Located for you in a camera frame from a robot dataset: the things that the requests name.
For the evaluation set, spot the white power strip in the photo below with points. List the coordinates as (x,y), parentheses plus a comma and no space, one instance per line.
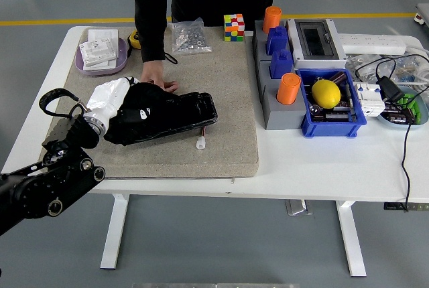
(369,43)

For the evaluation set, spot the clear bag of small parts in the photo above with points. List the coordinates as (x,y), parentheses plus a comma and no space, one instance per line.
(364,64)

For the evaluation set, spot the large white switch plate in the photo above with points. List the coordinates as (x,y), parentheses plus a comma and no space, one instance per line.
(103,35)

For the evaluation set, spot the thin white switch plate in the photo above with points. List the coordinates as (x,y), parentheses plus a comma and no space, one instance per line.
(101,65)

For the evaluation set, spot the brown capacitor cylinder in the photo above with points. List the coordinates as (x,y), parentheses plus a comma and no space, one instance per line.
(338,77)

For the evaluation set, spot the light blue dish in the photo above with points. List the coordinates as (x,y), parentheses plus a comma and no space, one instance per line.
(421,124)

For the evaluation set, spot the blue plastic bin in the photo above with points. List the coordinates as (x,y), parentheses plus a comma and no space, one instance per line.
(330,129)

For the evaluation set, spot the yellow tape measure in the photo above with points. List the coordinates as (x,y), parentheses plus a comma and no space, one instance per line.
(133,39)

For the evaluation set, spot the black power adapter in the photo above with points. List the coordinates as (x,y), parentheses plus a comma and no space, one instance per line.
(391,89)

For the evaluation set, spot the grey-brown mat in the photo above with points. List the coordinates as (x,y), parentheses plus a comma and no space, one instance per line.
(218,107)

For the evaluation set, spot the yellow lemon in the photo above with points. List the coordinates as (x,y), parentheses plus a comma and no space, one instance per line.
(325,94)

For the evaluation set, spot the grey socket block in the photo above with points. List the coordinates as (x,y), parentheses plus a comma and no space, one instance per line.
(260,45)
(280,116)

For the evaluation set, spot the person's right forearm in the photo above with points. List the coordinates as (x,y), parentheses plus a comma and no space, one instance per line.
(152,16)

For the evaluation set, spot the white socket plate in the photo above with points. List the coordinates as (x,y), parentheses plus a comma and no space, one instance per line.
(98,51)

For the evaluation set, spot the black table control panel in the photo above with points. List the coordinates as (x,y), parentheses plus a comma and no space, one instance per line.
(415,206)

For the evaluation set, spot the green plastic pieces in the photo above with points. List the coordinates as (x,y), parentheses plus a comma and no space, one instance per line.
(414,109)

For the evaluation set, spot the black glossy panel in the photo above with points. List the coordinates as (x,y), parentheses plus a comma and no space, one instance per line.
(197,110)

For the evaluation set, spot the white table leg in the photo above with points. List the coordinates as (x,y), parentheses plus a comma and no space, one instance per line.
(352,241)
(114,234)

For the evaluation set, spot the clear bag of metal nuts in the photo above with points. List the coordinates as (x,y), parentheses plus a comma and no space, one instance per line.
(189,39)

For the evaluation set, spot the blue plastic block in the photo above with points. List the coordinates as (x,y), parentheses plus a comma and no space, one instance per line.
(277,39)
(282,64)

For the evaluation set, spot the purple tray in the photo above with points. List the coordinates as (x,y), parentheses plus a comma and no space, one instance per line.
(122,62)

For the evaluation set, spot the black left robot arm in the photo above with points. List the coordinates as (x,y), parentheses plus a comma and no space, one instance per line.
(43,184)

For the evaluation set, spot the colourful puzzle cube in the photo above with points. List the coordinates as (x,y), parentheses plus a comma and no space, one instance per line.
(234,29)

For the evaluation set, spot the orange cylinder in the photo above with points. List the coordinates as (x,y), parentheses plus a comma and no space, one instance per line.
(288,89)
(271,17)

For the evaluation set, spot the person's right hand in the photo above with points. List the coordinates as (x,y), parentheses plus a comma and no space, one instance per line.
(154,73)

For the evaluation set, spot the white circuit breaker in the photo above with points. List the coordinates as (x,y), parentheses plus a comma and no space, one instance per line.
(367,99)

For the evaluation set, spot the white cart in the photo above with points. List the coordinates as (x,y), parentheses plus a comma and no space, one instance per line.
(423,13)

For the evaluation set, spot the black component board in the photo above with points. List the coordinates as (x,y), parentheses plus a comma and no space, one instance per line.
(336,114)

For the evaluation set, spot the black rag with white print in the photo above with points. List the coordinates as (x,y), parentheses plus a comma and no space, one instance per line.
(140,104)

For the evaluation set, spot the dark capacitors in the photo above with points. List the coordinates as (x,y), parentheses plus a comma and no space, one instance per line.
(396,114)

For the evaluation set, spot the white distribution box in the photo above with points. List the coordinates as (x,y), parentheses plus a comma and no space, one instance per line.
(316,39)

